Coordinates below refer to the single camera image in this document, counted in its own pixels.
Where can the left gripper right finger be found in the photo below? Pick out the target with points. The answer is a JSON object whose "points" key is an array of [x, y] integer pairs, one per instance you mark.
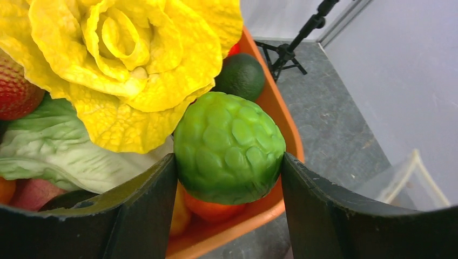
{"points": [[326, 220]]}

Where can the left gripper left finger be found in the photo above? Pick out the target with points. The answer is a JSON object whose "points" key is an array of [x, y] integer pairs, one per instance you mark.
{"points": [[130, 221]]}

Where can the clear polka-dot zip bag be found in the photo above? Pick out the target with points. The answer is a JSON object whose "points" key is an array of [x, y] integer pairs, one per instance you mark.
{"points": [[406, 184]]}

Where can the green toy cabbage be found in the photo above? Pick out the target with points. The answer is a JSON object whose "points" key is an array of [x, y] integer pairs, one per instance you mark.
{"points": [[228, 150]]}

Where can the yellow toy pepper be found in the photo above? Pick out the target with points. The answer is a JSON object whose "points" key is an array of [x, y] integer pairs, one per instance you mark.
{"points": [[181, 214]]}

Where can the orange plastic basket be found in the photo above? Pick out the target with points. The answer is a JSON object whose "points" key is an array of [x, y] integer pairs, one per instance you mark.
{"points": [[261, 230]]}

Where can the orange toy bell pepper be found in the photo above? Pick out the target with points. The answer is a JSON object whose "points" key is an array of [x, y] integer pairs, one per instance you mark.
{"points": [[212, 212]]}

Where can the toy napa cabbage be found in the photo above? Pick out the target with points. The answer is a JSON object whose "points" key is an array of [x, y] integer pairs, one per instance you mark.
{"points": [[52, 144]]}

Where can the orange toy carrot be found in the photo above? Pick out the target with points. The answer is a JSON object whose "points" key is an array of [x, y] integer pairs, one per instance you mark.
{"points": [[7, 190]]}

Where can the yellow toy flower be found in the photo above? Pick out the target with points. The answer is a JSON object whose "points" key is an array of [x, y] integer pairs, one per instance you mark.
{"points": [[129, 68]]}

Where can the toy strawberry bunch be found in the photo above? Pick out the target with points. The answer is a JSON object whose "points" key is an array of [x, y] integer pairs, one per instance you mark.
{"points": [[19, 97]]}

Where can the dark green toy avocado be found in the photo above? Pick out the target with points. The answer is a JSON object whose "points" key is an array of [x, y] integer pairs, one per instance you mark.
{"points": [[241, 75]]}

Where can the black tripod stand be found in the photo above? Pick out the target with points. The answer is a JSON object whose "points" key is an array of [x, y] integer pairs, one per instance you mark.
{"points": [[282, 57]]}

